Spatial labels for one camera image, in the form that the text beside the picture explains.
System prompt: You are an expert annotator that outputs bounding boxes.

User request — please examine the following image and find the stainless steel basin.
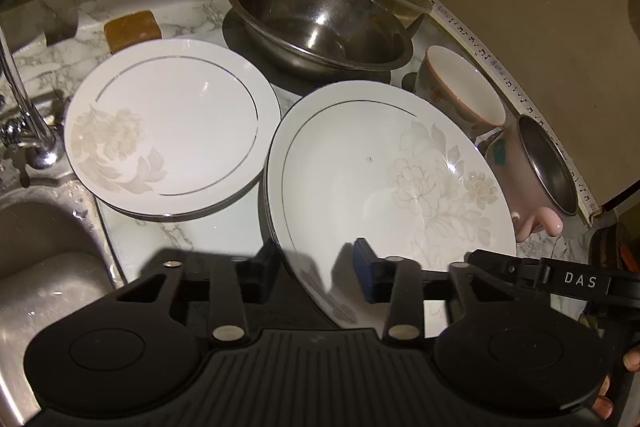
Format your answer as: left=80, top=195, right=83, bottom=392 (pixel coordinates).
left=224, top=0, right=416, bottom=82

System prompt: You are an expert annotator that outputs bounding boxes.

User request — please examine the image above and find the person's right hand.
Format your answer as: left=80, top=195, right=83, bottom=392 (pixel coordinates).
left=594, top=346, right=640, bottom=421

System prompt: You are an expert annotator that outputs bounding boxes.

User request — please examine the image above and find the large white floral plate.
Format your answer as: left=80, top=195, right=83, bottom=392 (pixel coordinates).
left=260, top=94, right=519, bottom=331

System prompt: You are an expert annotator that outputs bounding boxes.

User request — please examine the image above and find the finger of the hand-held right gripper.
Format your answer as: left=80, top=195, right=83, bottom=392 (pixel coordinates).
left=465, top=249, right=548, bottom=294

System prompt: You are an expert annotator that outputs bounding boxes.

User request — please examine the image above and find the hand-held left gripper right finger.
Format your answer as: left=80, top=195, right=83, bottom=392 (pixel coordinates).
left=352, top=237, right=501, bottom=344

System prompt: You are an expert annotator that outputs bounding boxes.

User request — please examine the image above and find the pink cup with steel lining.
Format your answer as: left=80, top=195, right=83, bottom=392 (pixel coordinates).
left=483, top=114, right=581, bottom=243

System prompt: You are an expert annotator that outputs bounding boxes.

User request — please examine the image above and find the stainless steel sink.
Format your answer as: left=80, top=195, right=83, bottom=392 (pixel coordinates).
left=0, top=146, right=127, bottom=427

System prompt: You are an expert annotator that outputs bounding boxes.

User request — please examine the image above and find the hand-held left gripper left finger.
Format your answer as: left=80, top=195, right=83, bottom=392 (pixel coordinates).
left=117, top=238, right=282, bottom=349

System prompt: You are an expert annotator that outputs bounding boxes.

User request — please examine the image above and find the chrome faucet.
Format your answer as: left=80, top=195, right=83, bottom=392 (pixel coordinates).
left=0, top=21, right=67, bottom=170

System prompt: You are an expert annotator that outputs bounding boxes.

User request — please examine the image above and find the small white floral plate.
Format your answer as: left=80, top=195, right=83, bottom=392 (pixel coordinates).
left=63, top=39, right=282, bottom=223

